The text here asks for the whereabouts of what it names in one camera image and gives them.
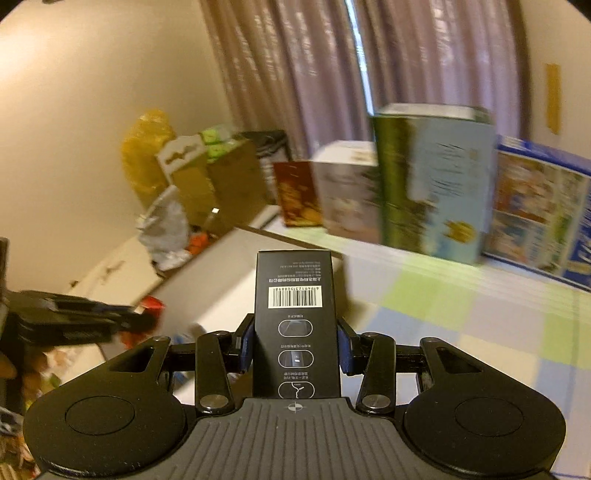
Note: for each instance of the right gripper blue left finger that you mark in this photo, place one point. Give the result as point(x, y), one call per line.
point(223, 379)

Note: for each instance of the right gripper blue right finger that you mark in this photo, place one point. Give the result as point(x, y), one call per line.
point(373, 356)

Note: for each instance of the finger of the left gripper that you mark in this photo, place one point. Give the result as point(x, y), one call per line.
point(107, 317)

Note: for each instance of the red snack packet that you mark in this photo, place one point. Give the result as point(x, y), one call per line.
point(142, 323)

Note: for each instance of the black product box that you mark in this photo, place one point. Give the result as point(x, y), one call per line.
point(296, 352)

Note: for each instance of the brown cardboard storage box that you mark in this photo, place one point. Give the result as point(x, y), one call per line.
point(212, 291)

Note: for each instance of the white crumpled plastic bag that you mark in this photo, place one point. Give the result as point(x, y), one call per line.
point(164, 231)

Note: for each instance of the yellow plastic bag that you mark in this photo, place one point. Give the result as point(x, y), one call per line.
point(145, 139)

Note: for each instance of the brown cardboard carton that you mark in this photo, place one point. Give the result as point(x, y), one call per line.
point(232, 184)

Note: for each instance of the red gift box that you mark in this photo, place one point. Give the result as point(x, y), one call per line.
point(296, 194)

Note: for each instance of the checkered bed sheet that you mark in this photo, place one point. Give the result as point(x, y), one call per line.
point(530, 327)

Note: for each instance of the white cutout cardboard box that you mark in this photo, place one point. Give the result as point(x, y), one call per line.
point(178, 153)

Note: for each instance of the white gift box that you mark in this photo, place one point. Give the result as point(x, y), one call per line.
point(345, 174)

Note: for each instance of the green blue milk carton box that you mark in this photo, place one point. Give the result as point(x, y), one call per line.
point(437, 166)

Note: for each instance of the green tissue pack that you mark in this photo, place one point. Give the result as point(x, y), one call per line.
point(218, 140)

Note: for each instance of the purple curtain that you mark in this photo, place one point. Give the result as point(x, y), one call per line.
point(318, 69)

